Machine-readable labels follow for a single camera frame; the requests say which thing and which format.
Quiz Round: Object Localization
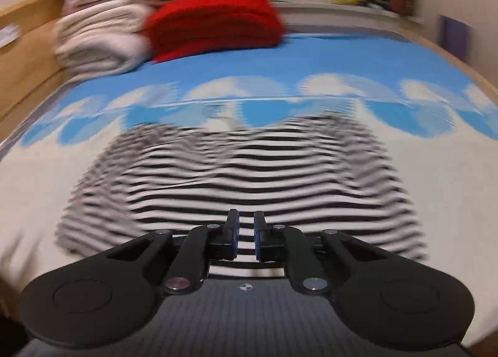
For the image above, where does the black white striped hoodie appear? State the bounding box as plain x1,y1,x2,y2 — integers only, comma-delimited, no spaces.
56,112,426,278

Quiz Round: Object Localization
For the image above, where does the blue white patterned bedsheet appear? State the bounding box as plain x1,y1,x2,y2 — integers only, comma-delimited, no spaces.
1,33,497,356

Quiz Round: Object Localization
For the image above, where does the white folded quilt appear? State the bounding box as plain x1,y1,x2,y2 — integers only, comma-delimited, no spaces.
53,0,171,83

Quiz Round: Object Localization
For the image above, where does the purple box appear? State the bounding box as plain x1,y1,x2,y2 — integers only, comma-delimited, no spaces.
438,16,472,63

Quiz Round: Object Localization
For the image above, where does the red folded blanket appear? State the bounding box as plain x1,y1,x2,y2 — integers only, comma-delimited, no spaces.
143,0,284,63

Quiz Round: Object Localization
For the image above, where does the wooden bed frame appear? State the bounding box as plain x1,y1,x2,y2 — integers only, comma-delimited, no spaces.
1,0,66,139

